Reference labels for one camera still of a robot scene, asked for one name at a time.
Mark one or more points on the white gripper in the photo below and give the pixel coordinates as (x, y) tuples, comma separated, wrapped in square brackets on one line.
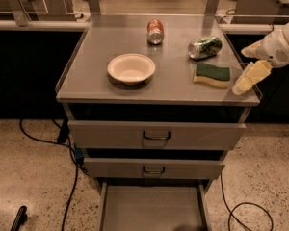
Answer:
[(275, 50)]

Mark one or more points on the green and yellow sponge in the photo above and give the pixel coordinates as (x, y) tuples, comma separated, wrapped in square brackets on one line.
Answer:
[(212, 75)]

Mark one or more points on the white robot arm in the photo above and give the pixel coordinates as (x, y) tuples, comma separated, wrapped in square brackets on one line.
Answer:
[(270, 52)]

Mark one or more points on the grey metal drawer cabinet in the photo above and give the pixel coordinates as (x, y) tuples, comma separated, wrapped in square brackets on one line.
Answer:
[(89, 93)]

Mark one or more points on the top grey drawer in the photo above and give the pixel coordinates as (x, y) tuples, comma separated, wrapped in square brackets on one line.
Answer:
[(155, 135)]

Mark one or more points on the middle grey drawer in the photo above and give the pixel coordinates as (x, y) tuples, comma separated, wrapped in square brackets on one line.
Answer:
[(153, 168)]

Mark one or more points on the bottom grey open drawer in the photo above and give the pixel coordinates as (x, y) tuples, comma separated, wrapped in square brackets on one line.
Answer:
[(153, 208)]

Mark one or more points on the green soda can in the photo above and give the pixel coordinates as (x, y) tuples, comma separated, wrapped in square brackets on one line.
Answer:
[(204, 48)]

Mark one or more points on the orange soda can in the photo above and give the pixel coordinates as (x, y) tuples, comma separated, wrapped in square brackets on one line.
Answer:
[(155, 32)]

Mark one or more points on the white paper bowl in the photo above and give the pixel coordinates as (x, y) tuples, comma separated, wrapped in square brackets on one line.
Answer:
[(131, 69)]

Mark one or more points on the black bar on floor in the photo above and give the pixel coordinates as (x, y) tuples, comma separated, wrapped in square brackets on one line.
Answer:
[(20, 218)]

